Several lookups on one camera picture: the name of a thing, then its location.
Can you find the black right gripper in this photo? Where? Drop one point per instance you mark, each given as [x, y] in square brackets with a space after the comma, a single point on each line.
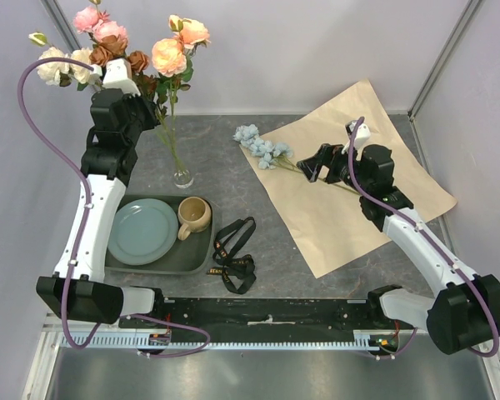
[327, 154]

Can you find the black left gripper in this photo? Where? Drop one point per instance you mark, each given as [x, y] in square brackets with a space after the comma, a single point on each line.
[149, 107]

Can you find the orange wrapping paper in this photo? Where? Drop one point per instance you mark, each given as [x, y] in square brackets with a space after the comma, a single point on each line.
[326, 222]

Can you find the light blue flower stem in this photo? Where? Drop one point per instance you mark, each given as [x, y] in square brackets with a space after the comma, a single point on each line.
[270, 155]

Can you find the peach rose stem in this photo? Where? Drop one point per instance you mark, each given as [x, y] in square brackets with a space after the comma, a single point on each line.
[172, 59]

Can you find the cream white rose stem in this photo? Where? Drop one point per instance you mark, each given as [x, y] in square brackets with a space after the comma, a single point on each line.
[63, 74]

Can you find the pink rose stem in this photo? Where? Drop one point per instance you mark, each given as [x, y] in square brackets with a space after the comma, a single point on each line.
[97, 23]

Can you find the black printed ribbon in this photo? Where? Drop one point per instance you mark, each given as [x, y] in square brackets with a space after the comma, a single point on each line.
[237, 273]

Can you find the brown rose stem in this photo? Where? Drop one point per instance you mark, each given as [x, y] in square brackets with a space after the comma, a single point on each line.
[143, 74]

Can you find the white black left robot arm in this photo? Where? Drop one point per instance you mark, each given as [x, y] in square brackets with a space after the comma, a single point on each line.
[76, 289]

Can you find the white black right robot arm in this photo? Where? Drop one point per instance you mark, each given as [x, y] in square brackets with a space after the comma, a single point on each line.
[464, 311]

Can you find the beige ceramic vase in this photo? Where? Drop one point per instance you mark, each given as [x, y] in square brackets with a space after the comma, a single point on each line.
[194, 215]

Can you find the small clear glass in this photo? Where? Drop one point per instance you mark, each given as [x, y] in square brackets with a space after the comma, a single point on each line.
[182, 177]

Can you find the light blue plate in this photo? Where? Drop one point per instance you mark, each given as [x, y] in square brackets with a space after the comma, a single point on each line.
[143, 231]

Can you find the dark green tray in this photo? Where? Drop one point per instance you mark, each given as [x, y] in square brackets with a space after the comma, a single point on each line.
[184, 258]

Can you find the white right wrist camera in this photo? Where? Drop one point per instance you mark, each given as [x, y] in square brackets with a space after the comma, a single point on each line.
[362, 135]

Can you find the light blue cable duct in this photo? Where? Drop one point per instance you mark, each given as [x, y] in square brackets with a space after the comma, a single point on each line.
[146, 341]

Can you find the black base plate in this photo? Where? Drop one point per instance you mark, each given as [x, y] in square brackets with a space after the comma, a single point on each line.
[273, 320]

